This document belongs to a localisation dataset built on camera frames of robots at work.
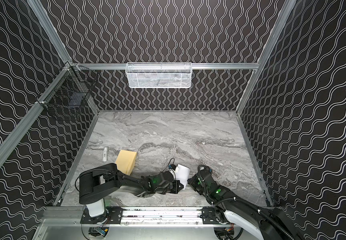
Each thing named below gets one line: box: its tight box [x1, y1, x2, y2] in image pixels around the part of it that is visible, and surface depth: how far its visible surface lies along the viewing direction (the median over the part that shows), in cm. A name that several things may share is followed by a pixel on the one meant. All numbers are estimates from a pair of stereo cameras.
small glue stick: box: [102, 147, 108, 162], surface depth 96 cm
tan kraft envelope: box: [115, 149, 138, 176], surface depth 97 cm
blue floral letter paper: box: [176, 163, 191, 190], surface depth 89 cm
